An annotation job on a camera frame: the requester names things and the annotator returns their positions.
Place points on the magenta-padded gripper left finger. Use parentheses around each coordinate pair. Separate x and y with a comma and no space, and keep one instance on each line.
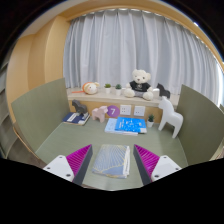
(62,166)

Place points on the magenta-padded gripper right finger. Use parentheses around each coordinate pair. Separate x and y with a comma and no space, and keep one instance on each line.
(160,167)

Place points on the blue towel with yellow leaf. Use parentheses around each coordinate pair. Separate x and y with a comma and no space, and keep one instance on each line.
(110,161)

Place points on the small plant in white pot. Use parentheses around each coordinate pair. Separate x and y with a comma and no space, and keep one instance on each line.
(118,91)
(107,90)
(150,123)

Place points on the dark blue book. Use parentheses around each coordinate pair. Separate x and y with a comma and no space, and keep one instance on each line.
(71,118)

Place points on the bright blue book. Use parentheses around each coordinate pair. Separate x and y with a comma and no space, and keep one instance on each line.
(131,125)

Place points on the large white horse figure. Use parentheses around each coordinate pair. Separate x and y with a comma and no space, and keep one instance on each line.
(170,116)

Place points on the green desk partition panel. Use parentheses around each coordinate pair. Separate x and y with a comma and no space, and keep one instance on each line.
(203,126)
(40,113)

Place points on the dark grey horse figure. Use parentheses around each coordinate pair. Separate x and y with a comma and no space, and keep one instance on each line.
(80,107)

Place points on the pink horse figure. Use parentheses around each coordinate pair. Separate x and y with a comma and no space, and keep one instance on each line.
(99,114)

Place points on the grey shelf unit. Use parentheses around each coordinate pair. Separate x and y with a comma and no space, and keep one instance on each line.
(6,126)

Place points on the round purple sign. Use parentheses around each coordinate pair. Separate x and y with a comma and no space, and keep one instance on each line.
(113,111)

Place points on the small black horse figure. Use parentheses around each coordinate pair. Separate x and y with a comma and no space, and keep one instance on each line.
(162,90)

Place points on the wooden window ledge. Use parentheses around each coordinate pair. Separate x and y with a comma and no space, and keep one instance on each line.
(100,98)

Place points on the cream and orange plush toy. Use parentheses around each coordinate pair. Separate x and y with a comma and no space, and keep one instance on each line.
(90,88)

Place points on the white teddy bear black shirt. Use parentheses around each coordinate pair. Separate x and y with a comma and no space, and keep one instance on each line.
(140,86)

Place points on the white curtain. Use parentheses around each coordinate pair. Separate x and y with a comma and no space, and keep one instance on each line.
(133,46)

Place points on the white wall socket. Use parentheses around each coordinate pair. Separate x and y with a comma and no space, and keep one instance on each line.
(125,109)
(139,111)

